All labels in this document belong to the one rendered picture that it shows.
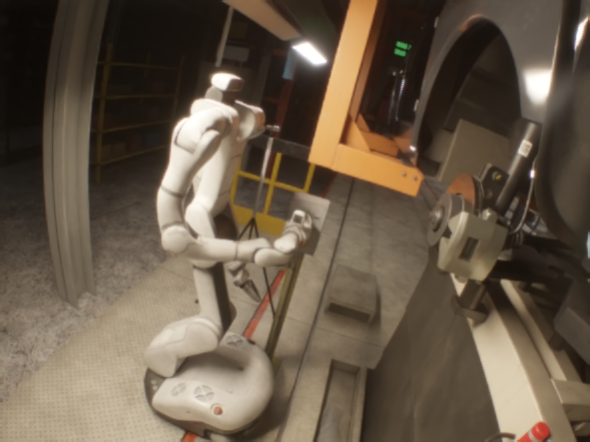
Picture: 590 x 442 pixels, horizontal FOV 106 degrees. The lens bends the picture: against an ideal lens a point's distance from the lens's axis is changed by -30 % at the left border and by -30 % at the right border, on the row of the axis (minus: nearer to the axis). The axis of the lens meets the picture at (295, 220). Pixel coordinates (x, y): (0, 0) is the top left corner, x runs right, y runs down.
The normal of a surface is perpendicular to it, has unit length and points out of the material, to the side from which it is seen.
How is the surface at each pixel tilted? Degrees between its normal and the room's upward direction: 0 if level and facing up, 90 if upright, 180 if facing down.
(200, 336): 90
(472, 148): 90
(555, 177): 90
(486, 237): 76
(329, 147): 90
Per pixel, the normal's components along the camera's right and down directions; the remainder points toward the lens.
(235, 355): -0.15, 0.07
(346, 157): -0.23, 0.34
